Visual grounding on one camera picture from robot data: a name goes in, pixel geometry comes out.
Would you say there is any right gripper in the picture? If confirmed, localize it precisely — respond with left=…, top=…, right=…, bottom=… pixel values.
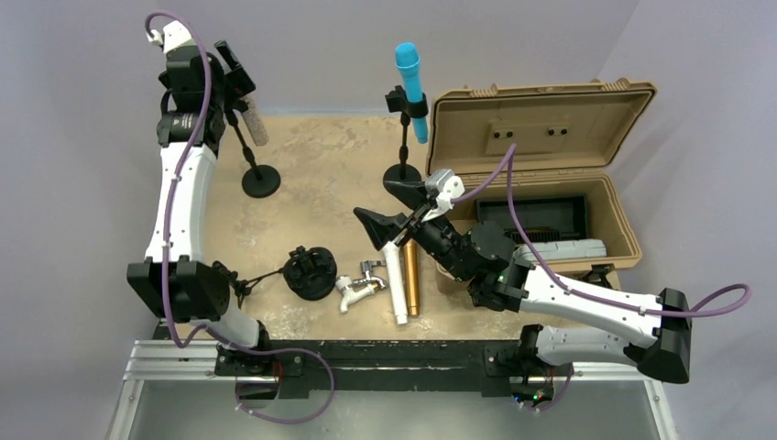
left=354, top=181, right=473, bottom=283

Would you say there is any glitter silver microphone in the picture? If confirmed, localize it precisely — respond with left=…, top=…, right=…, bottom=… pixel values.
left=240, top=95, right=269, bottom=147

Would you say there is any gold microphone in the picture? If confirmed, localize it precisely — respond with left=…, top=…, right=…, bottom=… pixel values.
left=403, top=240, right=421, bottom=317

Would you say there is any white microphone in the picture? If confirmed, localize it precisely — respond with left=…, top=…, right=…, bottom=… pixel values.
left=381, top=242, right=408, bottom=325

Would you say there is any black stand with clip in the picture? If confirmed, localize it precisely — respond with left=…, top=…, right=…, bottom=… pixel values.
left=382, top=85, right=429, bottom=189
left=225, top=94, right=281, bottom=199

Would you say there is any black stand with shock mount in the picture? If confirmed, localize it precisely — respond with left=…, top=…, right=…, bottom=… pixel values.
left=281, top=246, right=337, bottom=302

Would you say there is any black tripod shock mount stand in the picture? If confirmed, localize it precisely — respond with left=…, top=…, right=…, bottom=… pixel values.
left=212, top=260, right=282, bottom=309

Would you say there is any blue microphone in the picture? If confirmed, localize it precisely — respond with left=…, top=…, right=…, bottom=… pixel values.
left=395, top=42, right=429, bottom=144

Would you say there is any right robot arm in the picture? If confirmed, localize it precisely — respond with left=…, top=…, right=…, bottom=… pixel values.
left=353, top=181, right=693, bottom=384

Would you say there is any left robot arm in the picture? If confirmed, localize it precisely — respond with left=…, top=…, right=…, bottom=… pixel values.
left=126, top=40, right=273, bottom=375

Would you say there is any white chrome faucet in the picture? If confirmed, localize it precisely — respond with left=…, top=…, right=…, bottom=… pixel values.
left=334, top=260, right=388, bottom=314

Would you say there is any black tray in case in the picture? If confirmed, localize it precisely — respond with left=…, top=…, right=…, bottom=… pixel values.
left=476, top=194, right=591, bottom=244

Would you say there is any tan plastic case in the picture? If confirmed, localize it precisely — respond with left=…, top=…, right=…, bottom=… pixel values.
left=425, top=78, right=657, bottom=276

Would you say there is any grey block in case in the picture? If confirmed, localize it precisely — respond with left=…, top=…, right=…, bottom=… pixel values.
left=532, top=238, right=607, bottom=262

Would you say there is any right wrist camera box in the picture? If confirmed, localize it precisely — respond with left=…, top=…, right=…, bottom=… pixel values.
left=422, top=169, right=465, bottom=222

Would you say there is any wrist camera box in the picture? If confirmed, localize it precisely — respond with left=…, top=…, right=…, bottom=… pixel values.
left=422, top=169, right=465, bottom=222
left=147, top=20, right=197, bottom=54

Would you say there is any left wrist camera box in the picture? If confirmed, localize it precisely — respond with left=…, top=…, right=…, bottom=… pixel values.
left=147, top=20, right=197, bottom=54

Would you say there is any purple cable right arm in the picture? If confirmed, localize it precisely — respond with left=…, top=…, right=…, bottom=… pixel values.
left=452, top=143, right=752, bottom=320

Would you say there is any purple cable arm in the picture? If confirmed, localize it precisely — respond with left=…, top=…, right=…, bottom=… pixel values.
left=452, top=143, right=752, bottom=320
left=144, top=11, right=213, bottom=350

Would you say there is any purple cable at base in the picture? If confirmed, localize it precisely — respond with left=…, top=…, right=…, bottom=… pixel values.
left=235, top=346, right=336, bottom=426

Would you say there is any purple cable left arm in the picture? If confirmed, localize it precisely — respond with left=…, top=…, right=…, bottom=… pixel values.
left=144, top=11, right=213, bottom=350

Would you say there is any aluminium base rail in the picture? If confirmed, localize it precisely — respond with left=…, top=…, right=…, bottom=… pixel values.
left=108, top=340, right=678, bottom=439

